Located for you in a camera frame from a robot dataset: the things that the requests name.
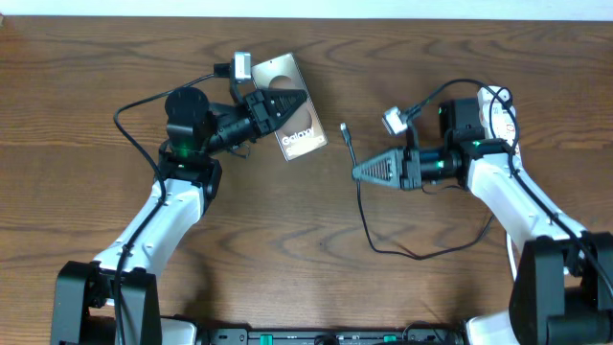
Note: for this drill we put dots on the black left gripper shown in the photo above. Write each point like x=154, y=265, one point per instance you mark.
x=263, y=113

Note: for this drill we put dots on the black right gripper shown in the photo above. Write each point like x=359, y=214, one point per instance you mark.
x=402, y=169

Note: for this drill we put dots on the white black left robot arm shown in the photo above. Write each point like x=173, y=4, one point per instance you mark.
x=114, y=299

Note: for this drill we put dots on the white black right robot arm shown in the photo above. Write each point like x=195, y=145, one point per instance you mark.
x=562, y=287

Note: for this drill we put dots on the white power strip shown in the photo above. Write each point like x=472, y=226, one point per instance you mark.
x=494, y=118

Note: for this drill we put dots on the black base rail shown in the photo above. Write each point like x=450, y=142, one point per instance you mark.
x=419, y=335

